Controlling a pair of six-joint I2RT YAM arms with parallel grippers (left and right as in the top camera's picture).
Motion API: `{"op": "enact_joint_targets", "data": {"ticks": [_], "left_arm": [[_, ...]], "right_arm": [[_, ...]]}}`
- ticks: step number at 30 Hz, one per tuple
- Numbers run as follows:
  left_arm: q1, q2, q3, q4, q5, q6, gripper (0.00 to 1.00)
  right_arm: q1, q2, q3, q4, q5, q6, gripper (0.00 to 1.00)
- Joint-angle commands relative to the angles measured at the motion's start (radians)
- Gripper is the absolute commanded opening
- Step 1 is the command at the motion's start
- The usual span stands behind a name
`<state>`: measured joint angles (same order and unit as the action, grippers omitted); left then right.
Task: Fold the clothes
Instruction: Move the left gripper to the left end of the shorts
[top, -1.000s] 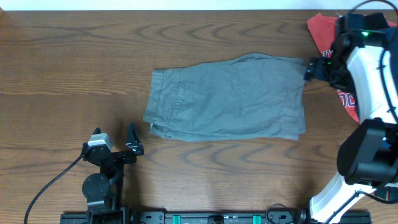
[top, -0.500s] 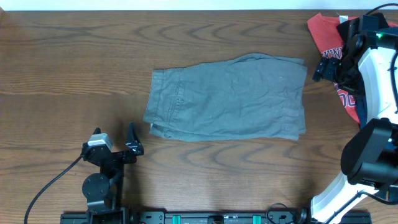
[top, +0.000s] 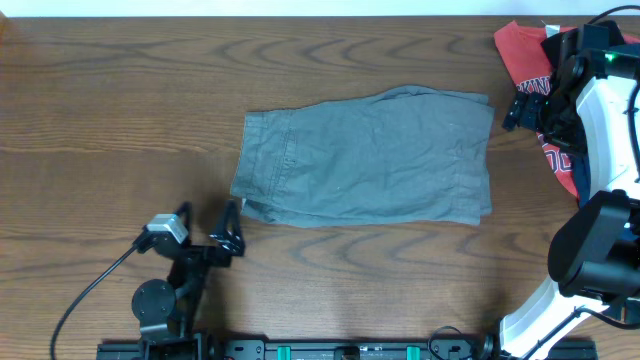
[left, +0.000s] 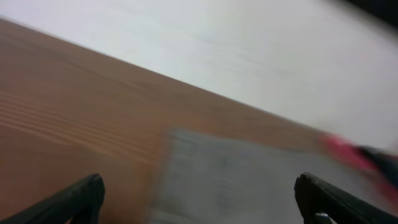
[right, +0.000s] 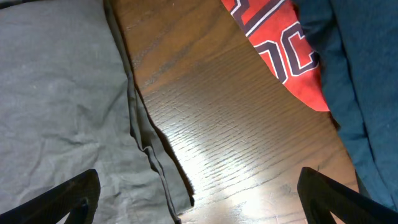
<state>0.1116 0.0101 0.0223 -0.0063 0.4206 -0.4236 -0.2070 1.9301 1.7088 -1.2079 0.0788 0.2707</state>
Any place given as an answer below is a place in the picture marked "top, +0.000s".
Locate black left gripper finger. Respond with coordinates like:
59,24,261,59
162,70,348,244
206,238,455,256
174,201,192,230
209,200,245,257

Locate grey shorts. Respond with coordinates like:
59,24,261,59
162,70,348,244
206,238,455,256
231,85,494,228

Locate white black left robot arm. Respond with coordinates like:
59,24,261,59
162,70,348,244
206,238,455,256
131,200,245,359

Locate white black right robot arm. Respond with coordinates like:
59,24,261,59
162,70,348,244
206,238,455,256
482,20,639,359

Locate red printed t-shirt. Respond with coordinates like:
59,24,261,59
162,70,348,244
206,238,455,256
494,21,639,200

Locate navy blue garment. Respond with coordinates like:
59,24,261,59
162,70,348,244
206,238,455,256
570,155,591,208

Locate black garment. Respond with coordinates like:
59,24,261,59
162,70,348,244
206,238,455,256
541,25,578,69

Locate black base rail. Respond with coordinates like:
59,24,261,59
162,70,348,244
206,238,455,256
96,337,599,360

